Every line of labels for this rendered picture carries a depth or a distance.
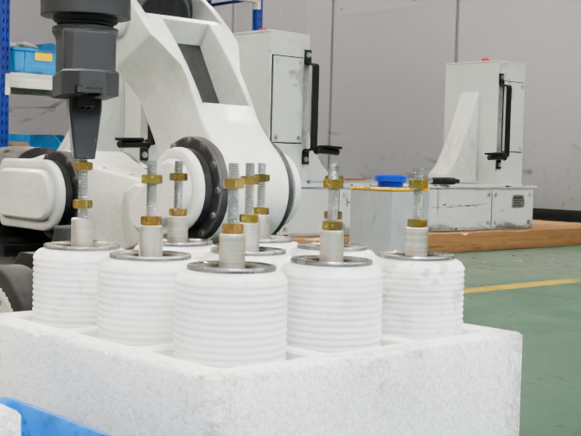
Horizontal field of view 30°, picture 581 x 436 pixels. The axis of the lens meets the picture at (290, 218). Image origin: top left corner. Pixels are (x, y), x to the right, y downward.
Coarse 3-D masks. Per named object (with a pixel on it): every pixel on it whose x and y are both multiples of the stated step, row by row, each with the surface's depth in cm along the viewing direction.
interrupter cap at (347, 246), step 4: (300, 244) 114; (304, 244) 116; (308, 244) 116; (312, 244) 116; (316, 244) 117; (344, 244) 117; (348, 244) 117; (352, 244) 118; (356, 244) 117; (360, 244) 117; (300, 248) 114; (304, 248) 113; (308, 248) 112; (312, 248) 112; (316, 248) 112; (344, 248) 112; (348, 248) 112; (352, 248) 112; (356, 248) 112; (360, 248) 113; (364, 248) 113
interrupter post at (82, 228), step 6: (72, 222) 107; (78, 222) 107; (84, 222) 107; (90, 222) 107; (72, 228) 107; (78, 228) 107; (84, 228) 107; (90, 228) 107; (72, 234) 107; (78, 234) 107; (84, 234) 107; (90, 234) 107; (72, 240) 107; (78, 240) 107; (84, 240) 107; (90, 240) 107; (72, 246) 107; (78, 246) 107; (84, 246) 107; (90, 246) 107
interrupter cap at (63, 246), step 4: (44, 244) 107; (48, 244) 108; (52, 244) 108; (56, 244) 107; (60, 244) 108; (64, 244) 109; (68, 244) 109; (96, 244) 110; (100, 244) 110; (104, 244) 109; (108, 244) 109; (112, 244) 110; (116, 244) 109; (48, 248) 105; (52, 248) 105; (56, 248) 105; (60, 248) 104; (64, 248) 104; (68, 248) 104; (72, 248) 104; (76, 248) 104; (80, 248) 104; (84, 248) 104; (88, 248) 104; (92, 248) 105; (96, 248) 105; (100, 248) 105; (104, 248) 105; (108, 248) 106; (112, 248) 106; (116, 248) 107
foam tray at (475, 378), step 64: (0, 320) 105; (0, 384) 105; (64, 384) 96; (128, 384) 89; (192, 384) 82; (256, 384) 83; (320, 384) 88; (384, 384) 93; (448, 384) 99; (512, 384) 106
